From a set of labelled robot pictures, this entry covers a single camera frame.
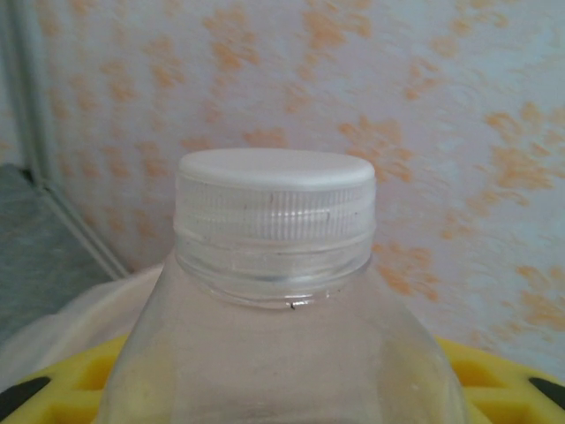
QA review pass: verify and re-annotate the aluminium table edge rail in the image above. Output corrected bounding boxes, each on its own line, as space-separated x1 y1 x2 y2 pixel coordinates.
41 183 132 282

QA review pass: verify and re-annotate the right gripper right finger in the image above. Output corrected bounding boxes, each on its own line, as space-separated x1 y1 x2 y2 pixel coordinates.
434 335 565 424

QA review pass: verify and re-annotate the clear bottle wide white cap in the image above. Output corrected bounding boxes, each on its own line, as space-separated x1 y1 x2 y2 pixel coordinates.
99 148 471 424

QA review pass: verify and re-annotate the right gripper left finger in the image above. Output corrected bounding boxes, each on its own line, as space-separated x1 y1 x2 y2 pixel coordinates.
0 333 132 424

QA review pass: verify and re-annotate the aluminium corner post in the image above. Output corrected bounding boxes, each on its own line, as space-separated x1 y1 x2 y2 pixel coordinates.
0 0 55 192

